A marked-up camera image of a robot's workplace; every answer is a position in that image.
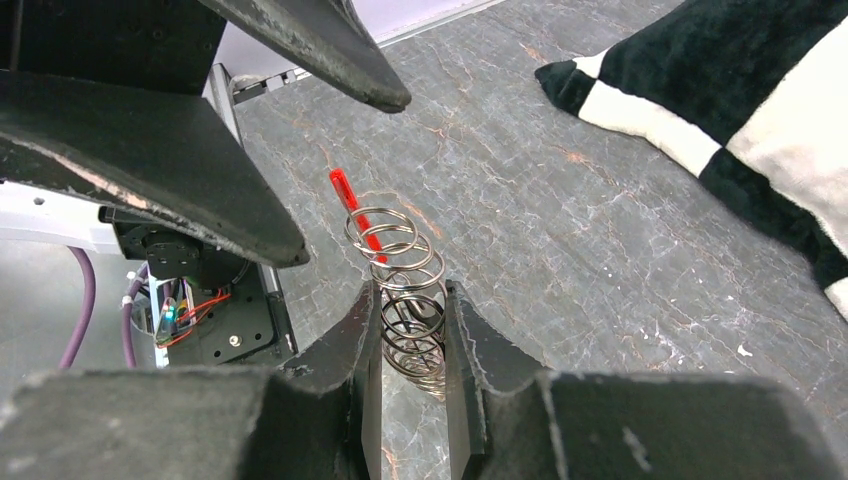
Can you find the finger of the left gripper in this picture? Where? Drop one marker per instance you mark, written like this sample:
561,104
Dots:
166,157
263,39

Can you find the black white checkered pillow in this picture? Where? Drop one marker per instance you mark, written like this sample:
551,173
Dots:
749,97

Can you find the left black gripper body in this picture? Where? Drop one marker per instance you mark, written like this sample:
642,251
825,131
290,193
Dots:
159,45

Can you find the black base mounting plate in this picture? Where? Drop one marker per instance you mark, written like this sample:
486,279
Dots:
250,326

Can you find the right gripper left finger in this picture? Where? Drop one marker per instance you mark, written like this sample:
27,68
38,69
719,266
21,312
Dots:
332,391

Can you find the metal keyring with red handle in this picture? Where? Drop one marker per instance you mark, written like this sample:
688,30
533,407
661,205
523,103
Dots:
409,272

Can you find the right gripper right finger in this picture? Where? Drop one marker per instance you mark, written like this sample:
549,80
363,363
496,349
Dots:
487,379

